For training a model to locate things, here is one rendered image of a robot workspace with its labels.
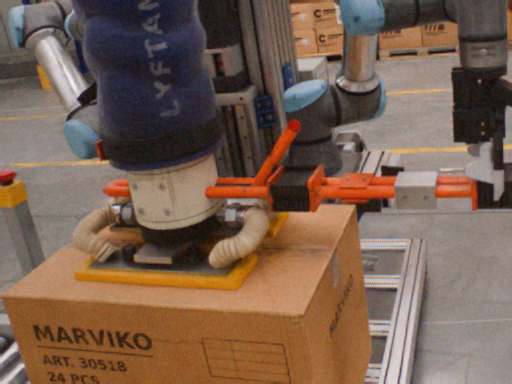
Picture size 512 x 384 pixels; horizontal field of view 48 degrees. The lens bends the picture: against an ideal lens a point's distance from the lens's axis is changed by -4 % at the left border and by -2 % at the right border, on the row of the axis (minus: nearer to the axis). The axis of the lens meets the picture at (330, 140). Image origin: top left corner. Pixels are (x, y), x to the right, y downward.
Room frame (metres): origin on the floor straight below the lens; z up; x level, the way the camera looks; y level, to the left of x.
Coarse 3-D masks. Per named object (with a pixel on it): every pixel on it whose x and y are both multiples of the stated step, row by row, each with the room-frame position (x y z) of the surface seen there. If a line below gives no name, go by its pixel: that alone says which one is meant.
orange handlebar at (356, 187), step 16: (352, 176) 0.96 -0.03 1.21; (368, 176) 0.95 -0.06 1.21; (384, 176) 0.95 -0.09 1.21; (448, 176) 0.91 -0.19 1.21; (464, 176) 0.90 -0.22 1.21; (112, 192) 1.05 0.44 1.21; (128, 192) 1.04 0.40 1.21; (208, 192) 0.99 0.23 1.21; (224, 192) 0.98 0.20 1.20; (240, 192) 0.97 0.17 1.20; (256, 192) 0.96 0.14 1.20; (320, 192) 0.93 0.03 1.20; (336, 192) 0.92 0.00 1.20; (352, 192) 0.91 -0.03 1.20; (368, 192) 0.90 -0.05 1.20; (384, 192) 0.90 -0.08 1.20; (448, 192) 0.87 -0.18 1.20; (464, 192) 0.86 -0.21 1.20
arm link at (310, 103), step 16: (320, 80) 1.50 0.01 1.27; (288, 96) 1.45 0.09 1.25; (304, 96) 1.42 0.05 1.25; (320, 96) 1.44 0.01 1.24; (336, 96) 1.45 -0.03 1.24; (288, 112) 1.44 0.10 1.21; (304, 112) 1.42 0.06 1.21; (320, 112) 1.43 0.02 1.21; (336, 112) 1.44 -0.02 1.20; (304, 128) 1.42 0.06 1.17; (320, 128) 1.43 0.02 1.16
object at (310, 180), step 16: (272, 176) 0.97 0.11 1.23; (288, 176) 0.99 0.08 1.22; (304, 176) 0.98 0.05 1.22; (320, 176) 0.97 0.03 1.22; (272, 192) 0.93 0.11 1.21; (288, 192) 0.93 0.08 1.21; (304, 192) 0.92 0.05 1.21; (272, 208) 0.94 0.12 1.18; (288, 208) 0.93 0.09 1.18; (304, 208) 0.92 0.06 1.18
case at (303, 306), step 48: (144, 240) 1.09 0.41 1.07; (288, 240) 1.02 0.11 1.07; (336, 240) 1.00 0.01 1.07; (48, 288) 0.94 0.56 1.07; (96, 288) 0.92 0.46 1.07; (144, 288) 0.90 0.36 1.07; (192, 288) 0.88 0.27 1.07; (240, 288) 0.86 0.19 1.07; (288, 288) 0.85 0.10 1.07; (336, 288) 0.94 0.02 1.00; (48, 336) 0.91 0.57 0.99; (96, 336) 0.88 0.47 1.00; (144, 336) 0.85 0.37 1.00; (192, 336) 0.83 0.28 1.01; (240, 336) 0.80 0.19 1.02; (288, 336) 0.78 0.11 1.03; (336, 336) 0.90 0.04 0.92
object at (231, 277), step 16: (112, 256) 0.99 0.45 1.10; (128, 256) 0.96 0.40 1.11; (192, 256) 0.92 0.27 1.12; (208, 256) 0.95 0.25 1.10; (256, 256) 0.95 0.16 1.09; (80, 272) 0.95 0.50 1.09; (96, 272) 0.94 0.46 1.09; (112, 272) 0.94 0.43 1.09; (128, 272) 0.93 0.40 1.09; (144, 272) 0.92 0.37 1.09; (160, 272) 0.91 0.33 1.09; (176, 272) 0.91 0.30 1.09; (192, 272) 0.90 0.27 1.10; (208, 272) 0.89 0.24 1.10; (224, 272) 0.88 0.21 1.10; (240, 272) 0.89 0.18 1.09; (224, 288) 0.86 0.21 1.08
